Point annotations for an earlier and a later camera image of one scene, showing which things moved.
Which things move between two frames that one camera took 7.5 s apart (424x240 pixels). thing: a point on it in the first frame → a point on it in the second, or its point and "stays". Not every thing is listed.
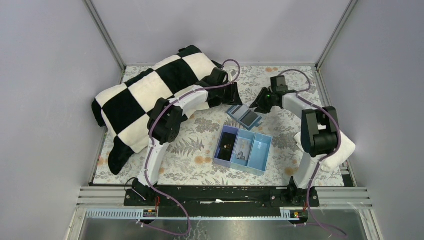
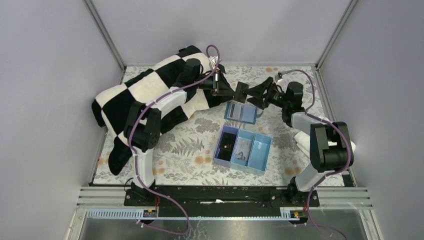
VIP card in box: x=242 y=153 stays
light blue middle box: x=242 y=150 stays
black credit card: x=249 y=118 → x=239 y=95
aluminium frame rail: x=359 y=196 stays
